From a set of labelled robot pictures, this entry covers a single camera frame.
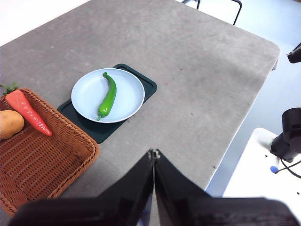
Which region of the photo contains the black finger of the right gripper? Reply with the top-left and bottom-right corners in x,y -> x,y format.
286,41 -> 301,64

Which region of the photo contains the brown wicker basket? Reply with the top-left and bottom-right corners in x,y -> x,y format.
0,88 -> 101,217

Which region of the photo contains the orange-red carrot with leaves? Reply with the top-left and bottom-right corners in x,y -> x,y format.
0,81 -> 53,137

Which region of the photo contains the black metal tube frame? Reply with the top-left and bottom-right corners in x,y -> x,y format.
196,0 -> 243,25

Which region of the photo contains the black rectangular tray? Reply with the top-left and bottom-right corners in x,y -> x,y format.
57,63 -> 158,145

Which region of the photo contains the long green pepper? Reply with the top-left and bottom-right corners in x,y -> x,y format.
96,72 -> 117,121

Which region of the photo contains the black cable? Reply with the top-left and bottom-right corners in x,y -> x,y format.
277,158 -> 301,178

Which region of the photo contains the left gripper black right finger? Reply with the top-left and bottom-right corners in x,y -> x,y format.
154,149 -> 300,226

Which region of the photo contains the yellow-brown potato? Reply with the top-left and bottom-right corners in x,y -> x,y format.
0,110 -> 25,140

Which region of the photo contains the light blue round plate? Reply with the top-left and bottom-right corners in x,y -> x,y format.
71,68 -> 145,124

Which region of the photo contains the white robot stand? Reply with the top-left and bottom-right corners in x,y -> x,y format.
222,128 -> 301,198

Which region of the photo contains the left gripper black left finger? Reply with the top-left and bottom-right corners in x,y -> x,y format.
8,148 -> 155,226

